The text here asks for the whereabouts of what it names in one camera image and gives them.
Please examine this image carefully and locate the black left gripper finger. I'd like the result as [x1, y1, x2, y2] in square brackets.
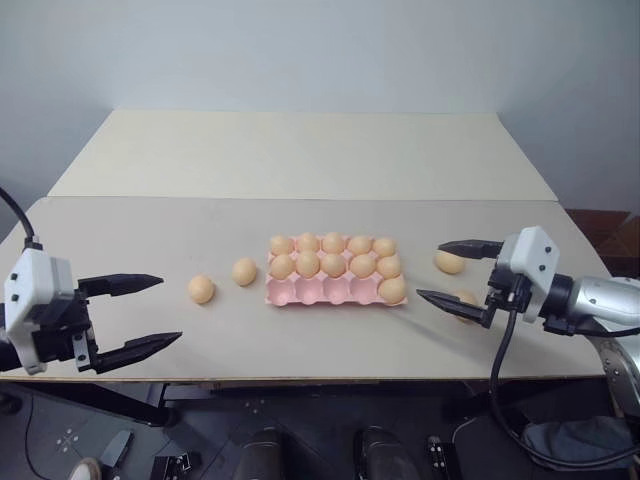
[93, 330, 184, 376]
[77, 272, 166, 302]

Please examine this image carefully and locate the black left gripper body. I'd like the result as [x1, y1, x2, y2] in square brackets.
[31, 279, 105, 375]

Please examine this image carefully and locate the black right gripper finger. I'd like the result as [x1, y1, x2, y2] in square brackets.
[436, 239, 506, 261]
[415, 288, 495, 330]

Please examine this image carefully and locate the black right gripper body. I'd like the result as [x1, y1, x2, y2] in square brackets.
[481, 268, 532, 322]

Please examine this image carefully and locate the pink egg tray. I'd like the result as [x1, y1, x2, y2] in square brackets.
[262, 231, 410, 309]

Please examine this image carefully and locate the grey flat block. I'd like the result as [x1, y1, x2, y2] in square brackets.
[101, 429, 135, 467]

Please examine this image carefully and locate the black box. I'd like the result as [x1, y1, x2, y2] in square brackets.
[148, 451, 202, 480]

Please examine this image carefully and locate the tan shoe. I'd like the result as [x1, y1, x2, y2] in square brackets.
[68, 456, 105, 480]

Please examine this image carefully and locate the small black device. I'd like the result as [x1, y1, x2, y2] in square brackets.
[426, 434, 445, 472]

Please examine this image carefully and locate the grey blue cloth bundle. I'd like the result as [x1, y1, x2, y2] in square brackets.
[521, 418, 637, 467]

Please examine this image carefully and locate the dark rounded shape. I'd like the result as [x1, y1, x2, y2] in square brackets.
[351, 425, 402, 480]
[233, 426, 287, 480]

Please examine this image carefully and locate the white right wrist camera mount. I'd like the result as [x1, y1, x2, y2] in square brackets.
[491, 225, 562, 324]

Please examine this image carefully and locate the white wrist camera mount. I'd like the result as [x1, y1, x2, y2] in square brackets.
[491, 225, 562, 324]
[3, 247, 75, 376]

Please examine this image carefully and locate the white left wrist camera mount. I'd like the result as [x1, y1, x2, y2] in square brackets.
[3, 247, 75, 376]

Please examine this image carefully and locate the black table frame bar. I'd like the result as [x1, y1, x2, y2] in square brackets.
[0, 381, 174, 429]

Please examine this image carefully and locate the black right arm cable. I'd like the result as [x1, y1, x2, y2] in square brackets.
[488, 279, 640, 472]

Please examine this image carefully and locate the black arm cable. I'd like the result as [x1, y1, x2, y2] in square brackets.
[488, 279, 640, 472]
[0, 186, 45, 253]

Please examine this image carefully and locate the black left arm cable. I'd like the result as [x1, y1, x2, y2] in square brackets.
[0, 186, 45, 253]

